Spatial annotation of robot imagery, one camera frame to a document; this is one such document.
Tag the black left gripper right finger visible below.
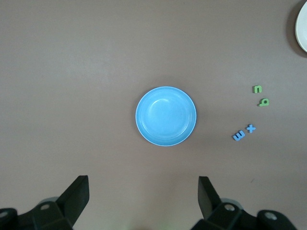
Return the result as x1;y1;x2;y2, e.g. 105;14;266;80
191;176;298;230

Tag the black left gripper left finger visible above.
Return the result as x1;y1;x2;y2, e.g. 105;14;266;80
0;175;90;230

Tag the blue lowercase letter m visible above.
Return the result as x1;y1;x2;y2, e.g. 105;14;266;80
232;130;246;141

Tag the blue round plate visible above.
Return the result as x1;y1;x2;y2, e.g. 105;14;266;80
135;86;198;147

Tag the cream round plate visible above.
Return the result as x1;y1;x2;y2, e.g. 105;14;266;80
295;0;307;53

